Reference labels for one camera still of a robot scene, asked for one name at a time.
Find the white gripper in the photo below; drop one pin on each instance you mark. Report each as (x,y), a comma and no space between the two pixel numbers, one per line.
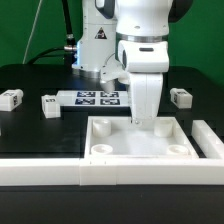
(144,96)

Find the white square tabletop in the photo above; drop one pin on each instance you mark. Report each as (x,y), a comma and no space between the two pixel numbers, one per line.
(119,137)

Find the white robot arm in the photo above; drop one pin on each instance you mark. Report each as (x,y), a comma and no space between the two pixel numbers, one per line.
(107,22)

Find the white marker base plate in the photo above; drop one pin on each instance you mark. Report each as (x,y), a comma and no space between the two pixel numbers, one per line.
(92,98)

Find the white front fence wall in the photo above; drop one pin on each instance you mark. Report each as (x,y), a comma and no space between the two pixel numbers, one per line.
(29,172)

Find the white fence wall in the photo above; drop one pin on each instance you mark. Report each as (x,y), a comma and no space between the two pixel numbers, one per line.
(29,172)
(207,140)

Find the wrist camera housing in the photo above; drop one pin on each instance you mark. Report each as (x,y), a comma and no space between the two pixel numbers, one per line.
(138,57)

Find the white right fence wall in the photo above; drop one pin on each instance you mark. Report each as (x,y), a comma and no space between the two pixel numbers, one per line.
(207,140)

